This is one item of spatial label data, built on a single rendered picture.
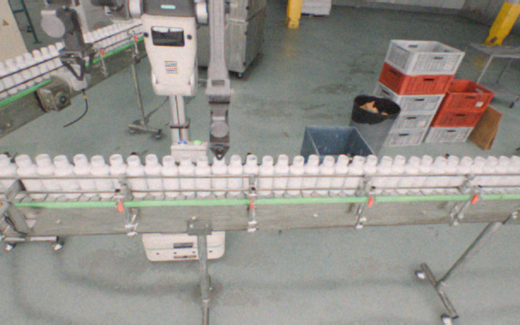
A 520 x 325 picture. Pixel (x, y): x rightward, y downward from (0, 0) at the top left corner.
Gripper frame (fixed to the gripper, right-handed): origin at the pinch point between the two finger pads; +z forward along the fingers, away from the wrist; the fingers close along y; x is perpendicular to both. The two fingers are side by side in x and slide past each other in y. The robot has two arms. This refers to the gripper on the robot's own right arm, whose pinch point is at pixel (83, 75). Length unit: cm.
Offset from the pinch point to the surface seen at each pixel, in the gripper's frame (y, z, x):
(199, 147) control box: 1.8, 28.2, 36.9
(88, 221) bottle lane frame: 20, 50, -4
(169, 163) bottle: 17.0, 24.6, 27.6
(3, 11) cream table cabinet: -325, 50, -222
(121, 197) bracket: 25.9, 31.6, 12.6
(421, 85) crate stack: -159, 61, 251
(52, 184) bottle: 16.7, 33.8, -13.1
